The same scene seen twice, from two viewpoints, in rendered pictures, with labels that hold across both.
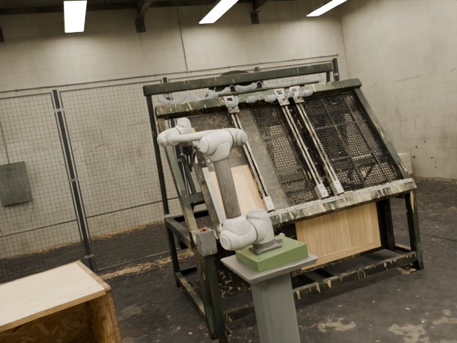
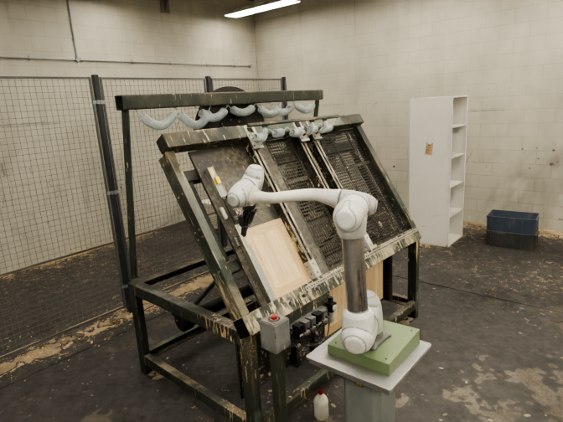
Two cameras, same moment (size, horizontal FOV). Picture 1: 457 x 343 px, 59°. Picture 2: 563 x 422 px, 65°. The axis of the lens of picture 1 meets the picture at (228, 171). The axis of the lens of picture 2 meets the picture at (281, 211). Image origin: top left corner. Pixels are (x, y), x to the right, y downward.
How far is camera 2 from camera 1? 1.64 m
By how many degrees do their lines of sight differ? 29
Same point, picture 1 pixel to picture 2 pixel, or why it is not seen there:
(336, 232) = not seen: hidden behind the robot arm
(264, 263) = (393, 363)
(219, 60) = (120, 51)
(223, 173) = (359, 254)
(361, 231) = (370, 284)
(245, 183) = (283, 243)
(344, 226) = not seen: hidden behind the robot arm
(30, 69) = not seen: outside the picture
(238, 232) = (371, 330)
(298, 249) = (414, 337)
